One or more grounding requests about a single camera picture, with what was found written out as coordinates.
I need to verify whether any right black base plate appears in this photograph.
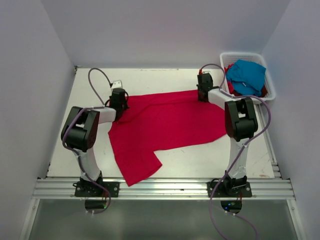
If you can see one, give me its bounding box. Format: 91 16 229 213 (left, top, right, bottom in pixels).
206 181 252 199

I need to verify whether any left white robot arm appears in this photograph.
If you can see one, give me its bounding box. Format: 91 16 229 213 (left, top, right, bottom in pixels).
61 87 129 197

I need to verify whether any dark red t shirt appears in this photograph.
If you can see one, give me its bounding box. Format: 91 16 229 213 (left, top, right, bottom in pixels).
228 84 268 98

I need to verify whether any white plastic basket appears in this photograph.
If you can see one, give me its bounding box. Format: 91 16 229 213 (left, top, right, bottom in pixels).
219 51 276 102

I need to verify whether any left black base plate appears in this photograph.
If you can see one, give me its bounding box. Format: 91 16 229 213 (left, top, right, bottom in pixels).
72 181 120 198

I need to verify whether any crimson red t shirt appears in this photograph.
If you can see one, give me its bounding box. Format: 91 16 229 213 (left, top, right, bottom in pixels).
108 90 226 186

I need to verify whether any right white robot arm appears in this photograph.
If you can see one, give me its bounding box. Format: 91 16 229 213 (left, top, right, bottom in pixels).
197 72 258 198

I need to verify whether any bright red t shirt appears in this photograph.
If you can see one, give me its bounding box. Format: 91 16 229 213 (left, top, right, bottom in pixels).
224 63 236 93

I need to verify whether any blue t shirt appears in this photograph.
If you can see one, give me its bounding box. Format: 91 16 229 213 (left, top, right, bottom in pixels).
224 59 266 97

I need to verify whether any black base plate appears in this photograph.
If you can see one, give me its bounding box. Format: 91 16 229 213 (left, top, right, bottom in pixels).
206 181 252 199
72 181 120 198

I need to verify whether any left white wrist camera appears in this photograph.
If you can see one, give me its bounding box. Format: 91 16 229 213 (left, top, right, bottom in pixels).
110 80 123 89

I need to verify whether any aluminium mounting rail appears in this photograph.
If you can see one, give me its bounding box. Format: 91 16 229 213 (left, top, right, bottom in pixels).
31 177 296 200

